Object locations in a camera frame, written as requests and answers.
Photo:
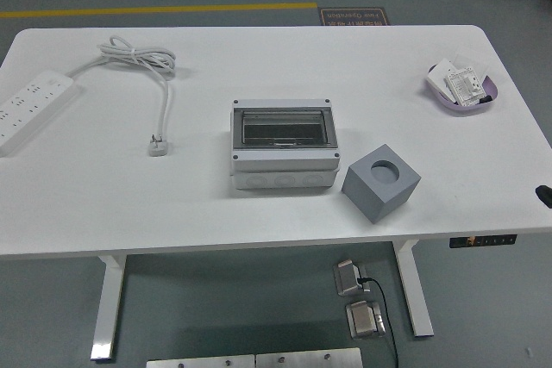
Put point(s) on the white table leg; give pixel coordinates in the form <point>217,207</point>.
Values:
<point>416,299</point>
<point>108,307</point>

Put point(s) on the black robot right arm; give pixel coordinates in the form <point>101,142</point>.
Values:
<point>544,193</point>

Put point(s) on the small black part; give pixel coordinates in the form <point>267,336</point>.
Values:
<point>486,99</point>

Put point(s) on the clear plastic packet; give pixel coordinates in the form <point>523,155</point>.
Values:
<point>472,60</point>

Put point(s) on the white power strip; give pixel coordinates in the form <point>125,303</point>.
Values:
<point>30,105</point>

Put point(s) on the yellow floor tape line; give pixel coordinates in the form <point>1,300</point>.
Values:
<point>151,9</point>

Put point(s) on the white printed socket module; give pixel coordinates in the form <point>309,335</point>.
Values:
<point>466,85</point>

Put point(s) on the grey plastic junction box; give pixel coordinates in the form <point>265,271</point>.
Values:
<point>284,163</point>

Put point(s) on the purple plastic tray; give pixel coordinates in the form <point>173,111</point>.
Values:
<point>457,110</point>

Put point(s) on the black table control panel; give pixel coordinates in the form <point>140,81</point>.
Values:
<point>483,241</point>

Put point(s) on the clear hinged box lid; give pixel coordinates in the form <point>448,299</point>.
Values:
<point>259,126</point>

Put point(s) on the dark floor sign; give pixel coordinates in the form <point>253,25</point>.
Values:
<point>353,16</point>

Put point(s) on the grey metal base plate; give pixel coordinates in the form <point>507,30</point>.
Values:
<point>198,362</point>

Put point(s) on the grey cube holder block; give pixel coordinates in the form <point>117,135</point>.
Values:
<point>371,200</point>

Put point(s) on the silver foot pedal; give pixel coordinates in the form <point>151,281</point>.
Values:
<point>364,320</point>
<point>347,277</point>

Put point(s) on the blank white switch plate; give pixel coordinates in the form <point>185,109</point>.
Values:
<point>439,75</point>

